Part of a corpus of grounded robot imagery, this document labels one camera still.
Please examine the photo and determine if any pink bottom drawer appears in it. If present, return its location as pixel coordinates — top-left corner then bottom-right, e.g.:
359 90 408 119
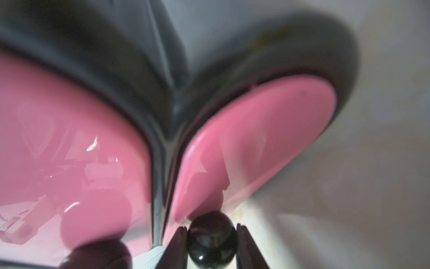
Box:
162 74 338 269

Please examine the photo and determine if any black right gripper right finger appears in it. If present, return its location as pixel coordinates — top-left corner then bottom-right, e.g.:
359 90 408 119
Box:
236 224 269 269

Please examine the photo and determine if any black drawer cabinet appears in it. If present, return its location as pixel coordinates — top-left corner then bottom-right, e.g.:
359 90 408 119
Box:
1 1 359 243

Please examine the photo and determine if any pink middle drawer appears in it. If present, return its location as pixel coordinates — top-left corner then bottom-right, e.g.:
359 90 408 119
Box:
1 52 152 267

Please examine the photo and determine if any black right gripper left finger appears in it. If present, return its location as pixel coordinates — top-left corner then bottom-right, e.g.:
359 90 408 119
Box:
155 226 188 269

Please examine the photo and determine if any pink drawer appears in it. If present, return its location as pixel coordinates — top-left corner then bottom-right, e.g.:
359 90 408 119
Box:
1 52 152 267
162 74 338 269

